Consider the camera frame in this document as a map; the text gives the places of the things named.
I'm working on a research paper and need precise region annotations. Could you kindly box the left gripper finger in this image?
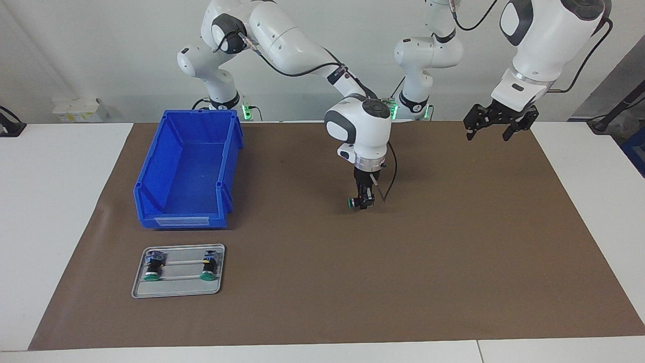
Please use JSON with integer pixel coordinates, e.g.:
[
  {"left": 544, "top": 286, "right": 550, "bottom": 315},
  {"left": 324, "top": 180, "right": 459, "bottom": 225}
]
[
  {"left": 502, "top": 108, "right": 540, "bottom": 142},
  {"left": 464, "top": 103, "right": 497, "bottom": 142}
]

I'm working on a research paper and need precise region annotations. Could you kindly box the black stand with pole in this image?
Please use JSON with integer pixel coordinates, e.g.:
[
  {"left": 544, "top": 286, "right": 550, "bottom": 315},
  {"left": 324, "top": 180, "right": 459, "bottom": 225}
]
[{"left": 587, "top": 93, "right": 645, "bottom": 134}]

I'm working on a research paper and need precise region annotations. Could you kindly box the brown table mat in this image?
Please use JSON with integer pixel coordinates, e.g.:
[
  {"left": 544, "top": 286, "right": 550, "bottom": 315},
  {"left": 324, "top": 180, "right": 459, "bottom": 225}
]
[{"left": 28, "top": 121, "right": 645, "bottom": 351}]

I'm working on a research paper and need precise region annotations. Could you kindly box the blue crate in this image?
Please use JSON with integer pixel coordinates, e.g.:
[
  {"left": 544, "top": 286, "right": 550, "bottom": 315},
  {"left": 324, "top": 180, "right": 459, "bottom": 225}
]
[{"left": 622, "top": 129, "right": 645, "bottom": 178}]

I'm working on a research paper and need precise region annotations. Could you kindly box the blue plastic storage bin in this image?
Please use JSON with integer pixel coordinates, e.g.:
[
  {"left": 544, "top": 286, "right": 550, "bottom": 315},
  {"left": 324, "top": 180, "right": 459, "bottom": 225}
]
[{"left": 133, "top": 110, "right": 245, "bottom": 230}]

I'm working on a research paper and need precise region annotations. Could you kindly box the silver metal tray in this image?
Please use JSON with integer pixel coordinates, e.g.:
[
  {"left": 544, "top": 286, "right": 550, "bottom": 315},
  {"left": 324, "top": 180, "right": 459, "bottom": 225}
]
[{"left": 131, "top": 244, "right": 226, "bottom": 299}]

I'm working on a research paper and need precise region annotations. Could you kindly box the white box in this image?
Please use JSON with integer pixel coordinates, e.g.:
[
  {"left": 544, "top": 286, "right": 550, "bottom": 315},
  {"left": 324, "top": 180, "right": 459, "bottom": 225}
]
[{"left": 52, "top": 97, "right": 105, "bottom": 123}]

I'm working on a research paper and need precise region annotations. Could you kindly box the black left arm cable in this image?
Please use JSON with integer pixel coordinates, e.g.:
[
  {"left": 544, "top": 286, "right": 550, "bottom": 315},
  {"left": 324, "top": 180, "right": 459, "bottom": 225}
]
[{"left": 450, "top": 0, "right": 613, "bottom": 94}]

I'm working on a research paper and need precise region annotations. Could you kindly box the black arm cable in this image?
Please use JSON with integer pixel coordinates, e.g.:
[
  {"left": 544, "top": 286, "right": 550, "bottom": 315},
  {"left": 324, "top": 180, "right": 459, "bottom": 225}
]
[
  {"left": 237, "top": 30, "right": 400, "bottom": 203},
  {"left": 450, "top": 0, "right": 613, "bottom": 94}
]

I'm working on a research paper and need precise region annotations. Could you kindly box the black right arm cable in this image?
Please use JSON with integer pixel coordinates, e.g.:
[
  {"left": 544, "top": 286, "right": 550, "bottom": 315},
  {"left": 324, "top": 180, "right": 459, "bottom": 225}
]
[{"left": 237, "top": 30, "right": 400, "bottom": 203}]

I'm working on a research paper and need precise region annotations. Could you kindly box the black clamp mount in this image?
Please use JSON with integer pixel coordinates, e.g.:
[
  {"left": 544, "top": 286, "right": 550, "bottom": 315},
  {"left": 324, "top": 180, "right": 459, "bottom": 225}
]
[{"left": 0, "top": 105, "right": 27, "bottom": 138}]

